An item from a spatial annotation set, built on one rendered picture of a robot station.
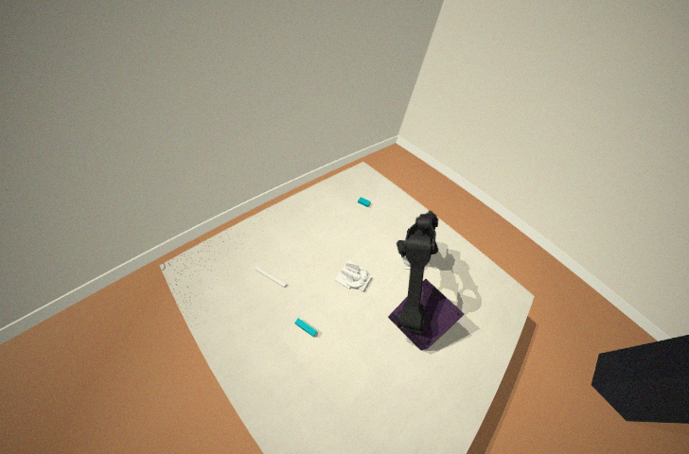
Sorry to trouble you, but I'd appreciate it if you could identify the teal rectangular block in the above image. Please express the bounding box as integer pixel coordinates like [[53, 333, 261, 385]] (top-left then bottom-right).
[[295, 318, 317, 337]]

